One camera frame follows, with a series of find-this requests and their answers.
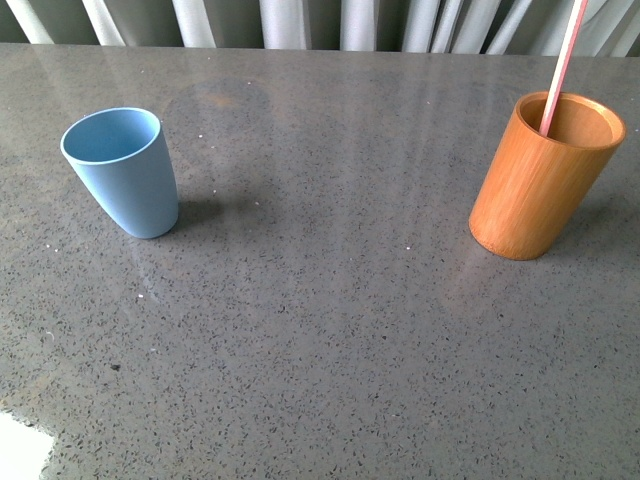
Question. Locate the blue plastic cup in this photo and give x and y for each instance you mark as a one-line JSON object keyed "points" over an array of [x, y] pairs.
{"points": [[122, 158]]}

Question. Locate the pink chopstick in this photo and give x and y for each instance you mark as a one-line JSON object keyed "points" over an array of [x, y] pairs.
{"points": [[569, 39]]}

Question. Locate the orange bamboo chopstick holder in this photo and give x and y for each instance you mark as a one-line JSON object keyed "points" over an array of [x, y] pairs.
{"points": [[535, 182]]}

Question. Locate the grey pleated curtain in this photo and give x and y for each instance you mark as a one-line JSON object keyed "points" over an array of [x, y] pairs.
{"points": [[520, 27]]}

